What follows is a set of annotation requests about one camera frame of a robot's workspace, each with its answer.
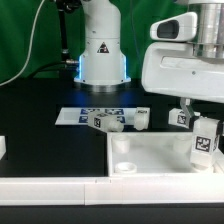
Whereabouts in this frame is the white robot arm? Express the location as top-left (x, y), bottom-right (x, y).
top-left (75, 0), bottom-right (224, 117)

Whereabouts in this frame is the white square tabletop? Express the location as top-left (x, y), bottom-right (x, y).
top-left (107, 131), bottom-right (224, 178)

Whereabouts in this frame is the grey cable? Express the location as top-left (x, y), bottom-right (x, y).
top-left (0, 0), bottom-right (47, 86)

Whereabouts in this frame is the black cable with connector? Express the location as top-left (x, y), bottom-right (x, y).
top-left (26, 0), bottom-right (81, 79)

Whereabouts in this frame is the white front fence rail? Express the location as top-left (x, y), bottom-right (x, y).
top-left (0, 174), bottom-right (224, 206)

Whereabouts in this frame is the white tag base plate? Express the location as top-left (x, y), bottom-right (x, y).
top-left (55, 107), bottom-right (136, 125)

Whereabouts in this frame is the white left fence block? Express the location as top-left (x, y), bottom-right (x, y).
top-left (0, 136), bottom-right (6, 160)

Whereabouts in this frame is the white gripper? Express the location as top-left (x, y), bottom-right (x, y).
top-left (141, 12), bottom-right (224, 127)

